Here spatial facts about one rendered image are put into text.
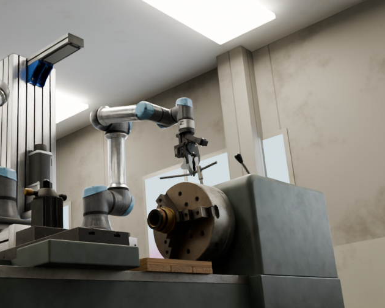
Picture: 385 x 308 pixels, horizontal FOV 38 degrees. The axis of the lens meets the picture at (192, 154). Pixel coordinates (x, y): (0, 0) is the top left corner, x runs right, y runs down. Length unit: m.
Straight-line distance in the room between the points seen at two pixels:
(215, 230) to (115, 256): 0.56
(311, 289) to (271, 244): 0.29
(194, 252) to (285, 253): 0.38
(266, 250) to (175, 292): 0.48
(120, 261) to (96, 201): 1.09
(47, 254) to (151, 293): 0.41
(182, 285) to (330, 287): 0.86
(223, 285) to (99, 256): 0.60
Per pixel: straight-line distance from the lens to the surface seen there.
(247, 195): 2.12
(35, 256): 1.47
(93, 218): 2.59
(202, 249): 2.02
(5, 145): 2.67
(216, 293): 1.92
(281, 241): 2.21
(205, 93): 5.87
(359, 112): 4.90
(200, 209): 1.99
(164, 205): 2.09
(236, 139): 5.24
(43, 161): 2.60
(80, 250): 1.47
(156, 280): 1.72
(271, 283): 2.10
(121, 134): 2.81
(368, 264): 4.66
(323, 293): 2.41
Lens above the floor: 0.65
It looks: 19 degrees up
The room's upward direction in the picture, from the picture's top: 5 degrees counter-clockwise
